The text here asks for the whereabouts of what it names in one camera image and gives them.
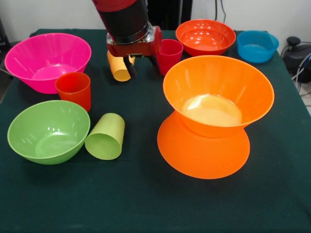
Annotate green plastic cup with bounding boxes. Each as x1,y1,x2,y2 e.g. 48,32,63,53
84,112,126,161

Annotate blue plastic bowl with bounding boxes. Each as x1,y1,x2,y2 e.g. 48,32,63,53
237,30,280,64

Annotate pink plastic bowl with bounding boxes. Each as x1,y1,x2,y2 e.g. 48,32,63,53
4,33,92,95

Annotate tangled floor cables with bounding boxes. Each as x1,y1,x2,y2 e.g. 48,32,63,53
291,52,311,107

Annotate black equipment box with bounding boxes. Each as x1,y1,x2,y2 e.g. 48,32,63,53
0,17,11,51

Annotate magenta plastic cup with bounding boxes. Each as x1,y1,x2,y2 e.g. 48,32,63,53
157,39,184,77

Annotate red-orange plastic bowl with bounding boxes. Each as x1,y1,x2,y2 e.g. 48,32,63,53
175,19,237,57

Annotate dark green table cloth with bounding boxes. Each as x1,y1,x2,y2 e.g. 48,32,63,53
0,28,311,233

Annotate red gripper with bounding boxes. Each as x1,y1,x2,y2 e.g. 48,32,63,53
106,25,163,79

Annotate red plastic cup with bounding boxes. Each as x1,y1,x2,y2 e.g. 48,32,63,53
54,72,92,112

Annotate green plastic bowl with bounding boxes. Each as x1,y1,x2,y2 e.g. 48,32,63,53
7,100,91,166

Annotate black cabinet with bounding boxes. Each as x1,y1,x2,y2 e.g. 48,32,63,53
145,0,193,31

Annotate orange plastic bowl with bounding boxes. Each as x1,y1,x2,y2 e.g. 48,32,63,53
157,110,251,180
162,55,276,139

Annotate yellow plastic cup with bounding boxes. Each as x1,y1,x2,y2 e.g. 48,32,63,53
106,50,136,83

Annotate black hanging cable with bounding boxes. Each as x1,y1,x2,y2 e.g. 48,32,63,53
215,0,227,24

